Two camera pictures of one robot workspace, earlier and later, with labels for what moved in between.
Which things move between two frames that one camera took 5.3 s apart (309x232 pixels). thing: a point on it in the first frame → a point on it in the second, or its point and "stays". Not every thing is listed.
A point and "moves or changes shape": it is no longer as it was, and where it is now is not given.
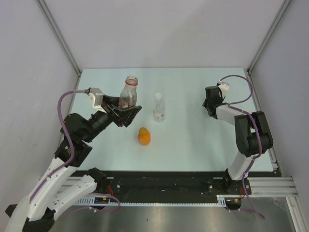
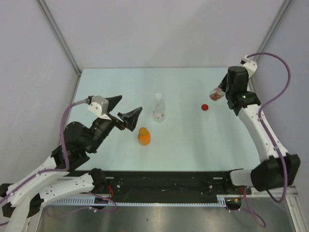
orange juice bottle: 144,136 stays
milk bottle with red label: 128,96 moves or changes shape
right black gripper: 205,103 → 222,85
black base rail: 168,185 stays
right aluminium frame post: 265,41 stays
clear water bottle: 159,110 stays
